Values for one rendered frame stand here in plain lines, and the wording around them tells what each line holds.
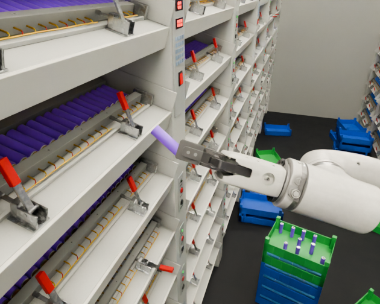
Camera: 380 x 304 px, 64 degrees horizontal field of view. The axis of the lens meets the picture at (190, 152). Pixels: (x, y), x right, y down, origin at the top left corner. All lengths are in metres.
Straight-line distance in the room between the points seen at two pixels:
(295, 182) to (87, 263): 0.39
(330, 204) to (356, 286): 1.71
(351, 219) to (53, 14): 0.53
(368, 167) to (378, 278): 1.72
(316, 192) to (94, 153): 0.37
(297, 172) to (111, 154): 0.31
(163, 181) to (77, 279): 0.33
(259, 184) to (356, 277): 1.83
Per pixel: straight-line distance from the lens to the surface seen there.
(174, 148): 0.50
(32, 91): 0.39
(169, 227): 0.95
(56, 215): 0.45
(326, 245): 1.78
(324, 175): 0.53
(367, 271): 2.34
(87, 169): 0.52
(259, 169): 0.47
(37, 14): 0.48
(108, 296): 0.78
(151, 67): 0.74
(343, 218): 0.54
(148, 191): 0.77
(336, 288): 2.16
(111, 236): 0.66
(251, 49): 2.10
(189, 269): 1.34
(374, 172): 0.64
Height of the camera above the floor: 1.57
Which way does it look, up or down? 28 degrees down
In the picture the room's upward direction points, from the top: straight up
